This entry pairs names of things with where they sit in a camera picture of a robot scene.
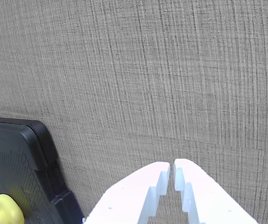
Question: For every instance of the black plastic case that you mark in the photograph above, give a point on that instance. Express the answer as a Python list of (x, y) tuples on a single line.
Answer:
[(19, 161)]

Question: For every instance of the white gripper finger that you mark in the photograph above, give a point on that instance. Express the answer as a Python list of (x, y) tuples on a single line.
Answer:
[(127, 198), (206, 196)]

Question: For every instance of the yellow rubber duck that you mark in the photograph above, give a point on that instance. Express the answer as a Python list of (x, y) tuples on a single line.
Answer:
[(6, 211)]

